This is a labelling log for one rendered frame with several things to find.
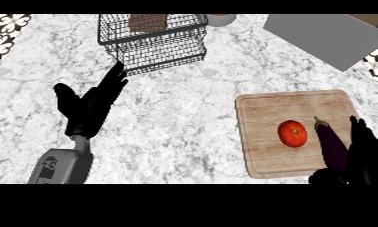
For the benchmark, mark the brown block in basket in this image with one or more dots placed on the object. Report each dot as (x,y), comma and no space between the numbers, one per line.
(148,22)

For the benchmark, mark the grey flat appliance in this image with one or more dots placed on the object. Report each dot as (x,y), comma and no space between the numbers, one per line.
(320,37)

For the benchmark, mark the purple eggplant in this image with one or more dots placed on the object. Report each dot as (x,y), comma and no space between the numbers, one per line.
(332,144)

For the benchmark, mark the white round bowl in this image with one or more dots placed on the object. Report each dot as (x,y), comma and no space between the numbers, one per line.
(222,19)

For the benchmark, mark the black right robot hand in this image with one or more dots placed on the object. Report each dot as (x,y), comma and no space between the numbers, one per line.
(364,151)

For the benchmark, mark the brown wooden cabinet corner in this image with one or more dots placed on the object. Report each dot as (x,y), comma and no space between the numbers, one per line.
(366,18)

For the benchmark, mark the red tomato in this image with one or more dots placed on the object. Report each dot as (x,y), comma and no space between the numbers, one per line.
(293,133)

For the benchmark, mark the wooden cutting board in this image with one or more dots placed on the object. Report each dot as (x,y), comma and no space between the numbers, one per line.
(296,134)

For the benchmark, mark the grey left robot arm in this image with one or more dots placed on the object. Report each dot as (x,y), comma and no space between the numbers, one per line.
(63,164)

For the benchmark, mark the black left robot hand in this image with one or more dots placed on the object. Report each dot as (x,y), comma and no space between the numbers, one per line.
(94,104)

